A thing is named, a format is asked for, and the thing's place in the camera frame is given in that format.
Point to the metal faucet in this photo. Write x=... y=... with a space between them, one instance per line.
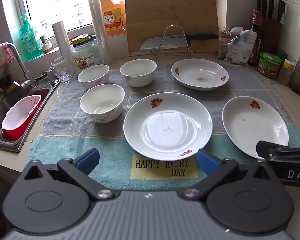
x=21 y=65

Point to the small clear plastic wrap roll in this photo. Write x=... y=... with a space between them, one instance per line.
x=61 y=40

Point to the white fruit-print plate brown stain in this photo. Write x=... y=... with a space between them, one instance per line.
x=200 y=71

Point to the dark red knife block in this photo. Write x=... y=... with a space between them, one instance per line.
x=271 y=35

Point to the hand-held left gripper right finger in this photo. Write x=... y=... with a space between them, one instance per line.
x=206 y=161

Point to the white orange packet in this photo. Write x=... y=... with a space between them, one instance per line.
x=223 y=47

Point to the orange cooking wine bottle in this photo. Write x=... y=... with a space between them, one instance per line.
x=112 y=7

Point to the dark vinegar bottle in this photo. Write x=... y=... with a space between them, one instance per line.
x=255 y=55

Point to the green dish soap pump bottle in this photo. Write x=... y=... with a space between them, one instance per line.
x=26 y=40

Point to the pink cloth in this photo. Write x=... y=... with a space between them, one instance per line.
x=0 y=57

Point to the grey blue checked dish mat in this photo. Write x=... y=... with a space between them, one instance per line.
x=252 y=87

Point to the white seasoning bag blue print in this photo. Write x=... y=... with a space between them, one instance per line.
x=240 y=52

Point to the white bowl pink flower print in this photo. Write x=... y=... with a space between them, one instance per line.
x=93 y=73
x=138 y=70
x=102 y=102

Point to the small potted plant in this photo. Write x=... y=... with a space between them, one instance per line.
x=47 y=47

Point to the clear glass mug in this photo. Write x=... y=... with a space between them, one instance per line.
x=62 y=70

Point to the glass jar yellow-green lid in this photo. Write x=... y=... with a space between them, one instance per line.
x=86 y=55

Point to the green lid sauce jar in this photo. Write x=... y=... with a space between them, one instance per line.
x=268 y=67

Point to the window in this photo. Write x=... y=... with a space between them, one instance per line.
x=65 y=2

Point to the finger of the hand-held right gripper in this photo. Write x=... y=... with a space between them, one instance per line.
x=272 y=153

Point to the stack of clear plastic cups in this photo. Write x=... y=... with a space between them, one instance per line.
x=98 y=30

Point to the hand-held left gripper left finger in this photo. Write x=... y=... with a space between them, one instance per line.
x=88 y=160

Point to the yellow cap spice jar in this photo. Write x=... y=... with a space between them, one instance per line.
x=286 y=75

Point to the red white drain basket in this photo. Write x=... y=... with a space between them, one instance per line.
x=17 y=115

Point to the green detergent bottle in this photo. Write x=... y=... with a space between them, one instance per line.
x=38 y=42

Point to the bamboo cutting board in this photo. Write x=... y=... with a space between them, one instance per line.
x=165 y=12

